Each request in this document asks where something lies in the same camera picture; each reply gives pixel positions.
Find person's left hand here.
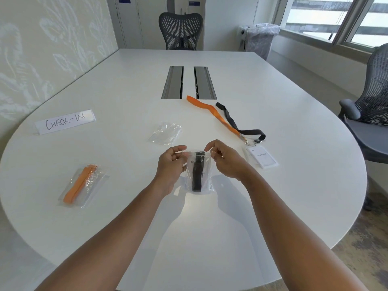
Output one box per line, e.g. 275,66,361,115
154,145,189,196

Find person's right hand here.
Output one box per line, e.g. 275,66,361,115
204,139,251,181

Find clear plastic bag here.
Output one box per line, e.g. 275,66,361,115
181,150,216,196

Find person's right forearm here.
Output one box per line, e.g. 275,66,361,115
235,168,385,291

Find person's left forearm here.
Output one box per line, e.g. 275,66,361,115
34,178,169,291

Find empty crumpled clear bag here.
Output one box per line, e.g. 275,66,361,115
148,122,182,146

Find white name badge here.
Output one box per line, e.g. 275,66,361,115
253,148,279,170
246,145,275,167

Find white paper sign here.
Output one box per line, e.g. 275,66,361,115
34,110,97,135

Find black mesh office chair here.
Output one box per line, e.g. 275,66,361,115
158,12,204,51

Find bin with clear liner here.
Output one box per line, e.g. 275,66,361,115
239,23,280,61

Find white cabinet doors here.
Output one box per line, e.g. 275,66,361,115
106,0,261,51

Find grey mesh office chair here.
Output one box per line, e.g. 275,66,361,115
338,43,388,211

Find window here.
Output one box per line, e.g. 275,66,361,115
272,0,388,53

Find folded black lanyard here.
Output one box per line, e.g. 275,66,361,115
192,151,205,192

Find metal cable hatch cover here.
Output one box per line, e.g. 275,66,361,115
194,66,217,100
161,66,184,99

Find clear bag with orange lanyard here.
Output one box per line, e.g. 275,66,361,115
58,163,110,208

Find folded orange lanyard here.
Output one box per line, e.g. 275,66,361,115
63,164,99,205

